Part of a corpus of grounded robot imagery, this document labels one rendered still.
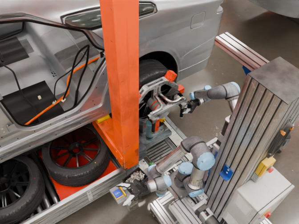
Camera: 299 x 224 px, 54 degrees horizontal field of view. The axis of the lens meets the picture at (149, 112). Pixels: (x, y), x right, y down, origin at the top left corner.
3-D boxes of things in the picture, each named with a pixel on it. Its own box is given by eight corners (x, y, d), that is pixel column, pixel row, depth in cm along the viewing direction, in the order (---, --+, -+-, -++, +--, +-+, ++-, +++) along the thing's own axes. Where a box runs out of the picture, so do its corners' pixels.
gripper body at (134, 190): (133, 202, 190) (150, 196, 192) (132, 194, 184) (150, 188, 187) (129, 192, 195) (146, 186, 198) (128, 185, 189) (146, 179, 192)
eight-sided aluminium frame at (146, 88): (171, 107, 323) (176, 70, 282) (175, 111, 320) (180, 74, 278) (129, 128, 302) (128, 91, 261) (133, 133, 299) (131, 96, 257)
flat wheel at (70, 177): (80, 124, 343) (77, 111, 325) (122, 155, 317) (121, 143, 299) (33, 162, 308) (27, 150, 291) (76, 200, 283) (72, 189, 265)
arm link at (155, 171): (191, 126, 191) (143, 169, 210) (199, 139, 184) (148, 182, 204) (201, 130, 199) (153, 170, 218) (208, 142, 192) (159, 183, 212)
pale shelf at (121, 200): (147, 169, 290) (147, 167, 288) (157, 182, 281) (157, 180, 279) (109, 191, 274) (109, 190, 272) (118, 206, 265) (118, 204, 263)
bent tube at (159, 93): (171, 87, 286) (172, 79, 278) (184, 99, 276) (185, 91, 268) (157, 94, 280) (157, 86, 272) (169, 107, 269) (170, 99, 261)
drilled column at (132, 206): (133, 199, 313) (132, 181, 281) (138, 207, 308) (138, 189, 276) (125, 205, 309) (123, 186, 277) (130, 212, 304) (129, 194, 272)
